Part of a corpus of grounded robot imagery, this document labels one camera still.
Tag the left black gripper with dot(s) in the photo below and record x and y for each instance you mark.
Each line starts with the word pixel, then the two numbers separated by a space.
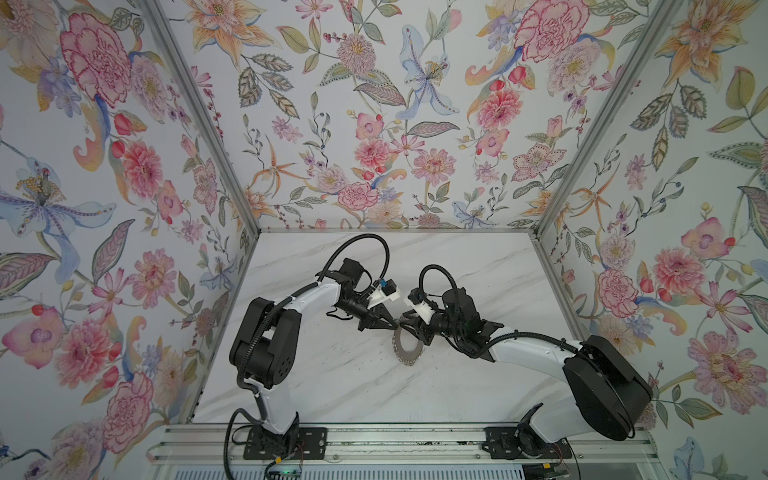
pixel 366 312

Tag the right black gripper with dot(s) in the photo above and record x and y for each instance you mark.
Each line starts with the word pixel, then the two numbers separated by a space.
pixel 432 324

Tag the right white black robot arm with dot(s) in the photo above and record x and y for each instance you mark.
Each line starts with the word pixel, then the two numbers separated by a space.
pixel 607 396

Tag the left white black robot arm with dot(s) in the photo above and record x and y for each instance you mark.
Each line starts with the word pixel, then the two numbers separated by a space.
pixel 265 346

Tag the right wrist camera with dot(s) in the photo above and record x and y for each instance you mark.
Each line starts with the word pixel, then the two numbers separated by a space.
pixel 418 301

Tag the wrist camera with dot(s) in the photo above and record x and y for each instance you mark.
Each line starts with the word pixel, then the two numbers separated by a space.
pixel 386 290
pixel 418 301

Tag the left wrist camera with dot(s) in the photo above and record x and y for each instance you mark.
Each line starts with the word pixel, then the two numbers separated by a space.
pixel 386 290

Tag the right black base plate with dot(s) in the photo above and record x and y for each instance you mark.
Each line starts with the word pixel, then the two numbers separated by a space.
pixel 520 442

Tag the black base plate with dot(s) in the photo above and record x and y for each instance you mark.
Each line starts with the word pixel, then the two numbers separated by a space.
pixel 307 443
pixel 520 442

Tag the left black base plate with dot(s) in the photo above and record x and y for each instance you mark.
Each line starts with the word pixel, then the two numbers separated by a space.
pixel 307 443

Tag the aluminium mounting rail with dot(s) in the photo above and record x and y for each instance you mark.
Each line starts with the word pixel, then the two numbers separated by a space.
pixel 401 443

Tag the left aluminium corner post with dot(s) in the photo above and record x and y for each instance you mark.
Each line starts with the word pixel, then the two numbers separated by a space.
pixel 163 34

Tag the aluminium corner post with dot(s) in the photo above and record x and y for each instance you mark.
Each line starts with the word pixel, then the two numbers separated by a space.
pixel 654 26
pixel 163 34

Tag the right aluminium corner post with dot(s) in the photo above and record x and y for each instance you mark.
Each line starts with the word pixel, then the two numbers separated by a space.
pixel 654 26

